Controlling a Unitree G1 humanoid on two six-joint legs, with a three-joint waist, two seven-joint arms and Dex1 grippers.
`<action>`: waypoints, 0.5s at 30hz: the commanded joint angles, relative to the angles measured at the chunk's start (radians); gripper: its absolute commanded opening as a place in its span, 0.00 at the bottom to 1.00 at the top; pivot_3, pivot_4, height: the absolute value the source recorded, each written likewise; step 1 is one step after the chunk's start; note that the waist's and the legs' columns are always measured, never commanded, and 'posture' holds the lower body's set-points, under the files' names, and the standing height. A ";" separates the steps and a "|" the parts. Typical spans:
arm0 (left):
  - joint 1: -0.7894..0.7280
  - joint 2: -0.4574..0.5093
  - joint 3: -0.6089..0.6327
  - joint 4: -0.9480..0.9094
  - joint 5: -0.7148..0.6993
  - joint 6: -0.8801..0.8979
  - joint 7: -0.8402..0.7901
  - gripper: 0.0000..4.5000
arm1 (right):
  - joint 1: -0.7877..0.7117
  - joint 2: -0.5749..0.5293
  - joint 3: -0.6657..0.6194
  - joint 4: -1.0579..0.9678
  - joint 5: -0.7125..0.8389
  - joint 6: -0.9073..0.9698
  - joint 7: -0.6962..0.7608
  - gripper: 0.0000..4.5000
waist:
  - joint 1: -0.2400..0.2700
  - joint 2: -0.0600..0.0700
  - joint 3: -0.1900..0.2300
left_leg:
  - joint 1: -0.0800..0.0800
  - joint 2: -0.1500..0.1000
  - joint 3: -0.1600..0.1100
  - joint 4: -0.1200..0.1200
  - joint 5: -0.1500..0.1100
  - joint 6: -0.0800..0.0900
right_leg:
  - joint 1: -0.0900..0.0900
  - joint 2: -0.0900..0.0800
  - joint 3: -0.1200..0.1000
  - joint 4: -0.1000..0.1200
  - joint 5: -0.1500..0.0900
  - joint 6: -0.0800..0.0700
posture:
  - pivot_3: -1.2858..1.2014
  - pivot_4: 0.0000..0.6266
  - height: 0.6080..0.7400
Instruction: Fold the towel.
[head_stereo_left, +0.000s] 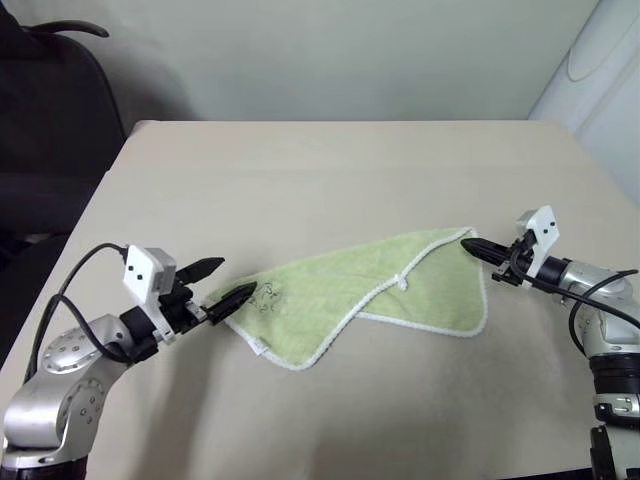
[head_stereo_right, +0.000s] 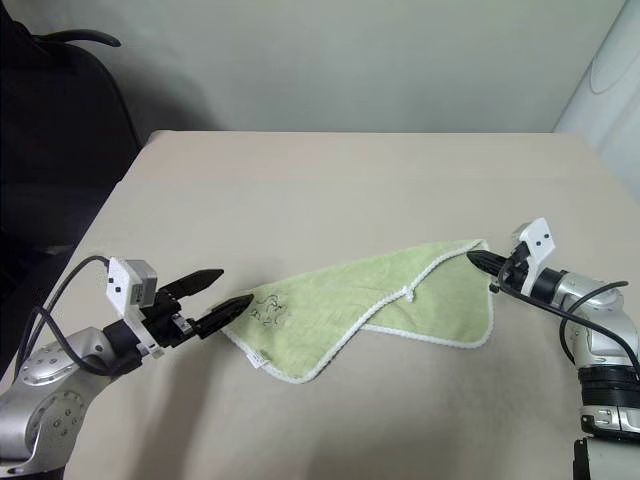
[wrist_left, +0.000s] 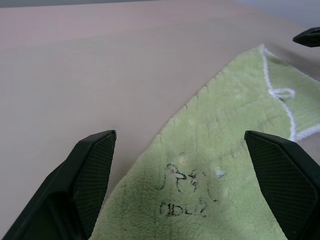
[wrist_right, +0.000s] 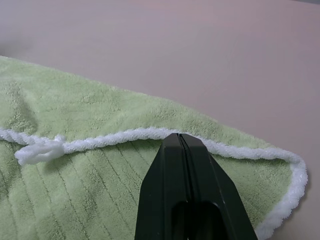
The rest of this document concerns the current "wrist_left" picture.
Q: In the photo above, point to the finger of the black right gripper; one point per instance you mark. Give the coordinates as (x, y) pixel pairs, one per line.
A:
(308, 38)

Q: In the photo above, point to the light green fleece towel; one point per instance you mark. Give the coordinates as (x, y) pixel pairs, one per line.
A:
(212, 150)

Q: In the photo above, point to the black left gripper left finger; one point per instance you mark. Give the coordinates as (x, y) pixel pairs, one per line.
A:
(75, 185)

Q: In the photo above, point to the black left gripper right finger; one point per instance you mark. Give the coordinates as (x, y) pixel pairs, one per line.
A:
(282, 182)

